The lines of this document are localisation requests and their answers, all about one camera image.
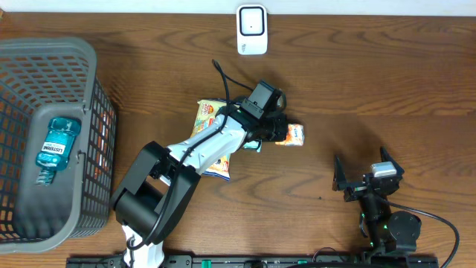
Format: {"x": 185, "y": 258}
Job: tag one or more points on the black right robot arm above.
{"x": 389, "y": 232}

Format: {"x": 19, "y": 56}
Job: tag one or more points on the teal mouthwash bottle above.
{"x": 55, "y": 151}

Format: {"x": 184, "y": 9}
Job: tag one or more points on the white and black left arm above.
{"x": 157, "y": 188}

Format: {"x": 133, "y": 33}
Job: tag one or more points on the light green snack pouch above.
{"x": 253, "y": 146}

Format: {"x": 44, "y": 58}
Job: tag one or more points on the grey plastic basket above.
{"x": 41, "y": 79}

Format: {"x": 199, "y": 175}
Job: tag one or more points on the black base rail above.
{"x": 187, "y": 261}

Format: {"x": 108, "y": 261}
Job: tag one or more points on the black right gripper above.
{"x": 339, "y": 176}

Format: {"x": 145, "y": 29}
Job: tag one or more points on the small orange tissue pack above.
{"x": 294, "y": 137}

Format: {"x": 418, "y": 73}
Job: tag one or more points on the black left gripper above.
{"x": 282, "y": 132}

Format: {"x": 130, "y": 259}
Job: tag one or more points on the large yellow snack bag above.
{"x": 205, "y": 117}

